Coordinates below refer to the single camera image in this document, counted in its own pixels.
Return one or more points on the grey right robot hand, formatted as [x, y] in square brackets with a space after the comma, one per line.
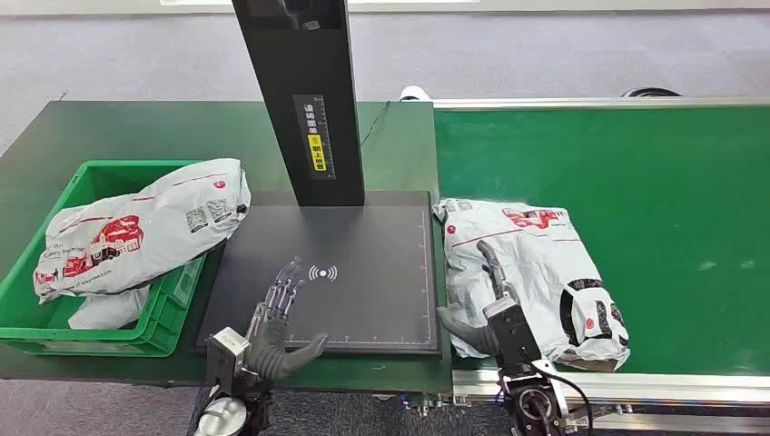
[494, 271]

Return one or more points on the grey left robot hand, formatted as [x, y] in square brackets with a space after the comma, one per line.
[271, 355]

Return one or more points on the grey mailer bag black print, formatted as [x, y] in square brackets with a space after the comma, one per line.
[541, 271]

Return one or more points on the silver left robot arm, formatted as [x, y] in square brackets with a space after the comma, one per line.
[219, 418]

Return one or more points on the green conveyor belt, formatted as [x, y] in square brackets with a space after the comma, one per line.
[662, 210]

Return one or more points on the small plain white mailer bag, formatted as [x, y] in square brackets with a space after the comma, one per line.
[108, 310]

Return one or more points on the grey mailer bag red print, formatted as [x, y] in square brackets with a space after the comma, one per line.
[150, 228]

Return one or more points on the white round object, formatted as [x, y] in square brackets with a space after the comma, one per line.
[415, 94]

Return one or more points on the yellow black column label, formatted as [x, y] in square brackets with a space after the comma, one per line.
[317, 150]

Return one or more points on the black round object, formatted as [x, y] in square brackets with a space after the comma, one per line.
[649, 92]

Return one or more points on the green plastic crate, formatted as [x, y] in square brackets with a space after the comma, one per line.
[24, 337]

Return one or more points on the black scanner column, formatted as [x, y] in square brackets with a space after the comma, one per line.
[301, 60]

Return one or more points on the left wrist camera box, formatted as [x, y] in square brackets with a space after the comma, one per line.
[225, 355]

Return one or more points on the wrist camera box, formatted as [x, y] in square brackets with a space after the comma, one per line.
[225, 355]
[511, 337]

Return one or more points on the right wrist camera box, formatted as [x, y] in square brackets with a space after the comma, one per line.
[511, 337]

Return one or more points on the black scanner base plate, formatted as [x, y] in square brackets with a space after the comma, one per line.
[373, 289]

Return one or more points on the aluminium conveyor side rail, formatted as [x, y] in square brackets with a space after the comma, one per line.
[662, 388]
[601, 103]

